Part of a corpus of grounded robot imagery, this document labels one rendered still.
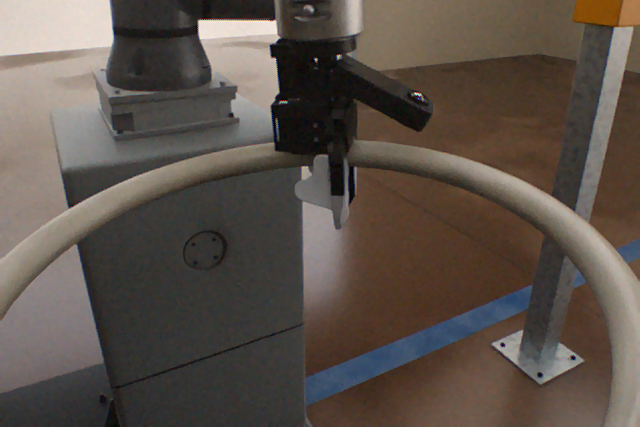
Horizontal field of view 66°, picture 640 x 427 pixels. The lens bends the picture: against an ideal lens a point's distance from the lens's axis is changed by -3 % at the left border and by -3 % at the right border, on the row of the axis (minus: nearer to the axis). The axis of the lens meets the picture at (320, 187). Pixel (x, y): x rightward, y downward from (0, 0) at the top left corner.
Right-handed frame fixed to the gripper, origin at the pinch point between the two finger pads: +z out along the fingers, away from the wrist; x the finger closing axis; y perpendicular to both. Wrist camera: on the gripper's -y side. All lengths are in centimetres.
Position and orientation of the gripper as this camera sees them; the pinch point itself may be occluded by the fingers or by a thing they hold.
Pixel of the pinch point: (348, 208)
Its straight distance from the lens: 60.8
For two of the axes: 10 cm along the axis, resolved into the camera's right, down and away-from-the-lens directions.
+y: -9.8, -0.4, 2.2
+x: -2.1, 4.5, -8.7
